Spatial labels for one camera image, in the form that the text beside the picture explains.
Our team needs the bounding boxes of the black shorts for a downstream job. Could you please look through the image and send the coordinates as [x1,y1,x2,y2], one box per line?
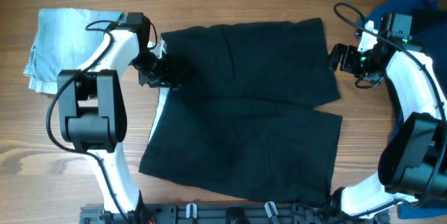
[139,18,342,206]

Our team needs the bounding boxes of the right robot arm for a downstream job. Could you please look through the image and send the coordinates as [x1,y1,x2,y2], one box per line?
[328,13,446,221]

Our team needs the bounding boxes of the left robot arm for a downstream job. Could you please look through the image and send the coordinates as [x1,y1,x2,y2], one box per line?
[46,13,180,223]

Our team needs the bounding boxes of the blue garment in pile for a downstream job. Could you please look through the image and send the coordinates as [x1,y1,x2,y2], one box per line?
[358,0,446,220]

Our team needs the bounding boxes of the dark garment in pile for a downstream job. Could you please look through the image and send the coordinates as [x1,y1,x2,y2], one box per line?
[383,7,447,113]

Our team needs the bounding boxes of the folded light blue denim shorts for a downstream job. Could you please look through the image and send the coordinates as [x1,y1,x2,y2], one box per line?
[23,8,126,94]

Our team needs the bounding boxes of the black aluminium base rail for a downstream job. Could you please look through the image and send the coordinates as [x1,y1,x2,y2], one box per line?
[78,201,391,224]

